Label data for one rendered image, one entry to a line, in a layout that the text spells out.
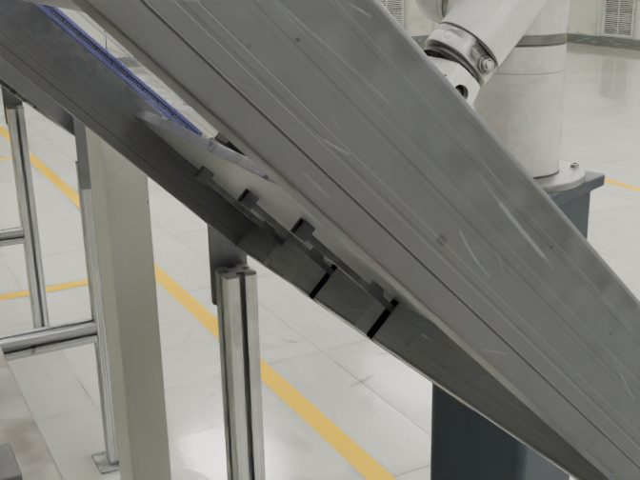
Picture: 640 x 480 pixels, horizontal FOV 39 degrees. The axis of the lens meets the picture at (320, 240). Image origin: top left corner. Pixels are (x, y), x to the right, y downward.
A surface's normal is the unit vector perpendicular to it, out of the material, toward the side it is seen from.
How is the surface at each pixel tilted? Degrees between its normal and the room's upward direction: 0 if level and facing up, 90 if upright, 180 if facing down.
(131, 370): 90
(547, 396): 90
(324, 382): 0
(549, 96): 90
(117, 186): 90
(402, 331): 45
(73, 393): 0
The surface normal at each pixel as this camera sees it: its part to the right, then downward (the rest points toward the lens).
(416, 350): -0.64, -0.56
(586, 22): -0.88, 0.16
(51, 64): 0.47, 0.26
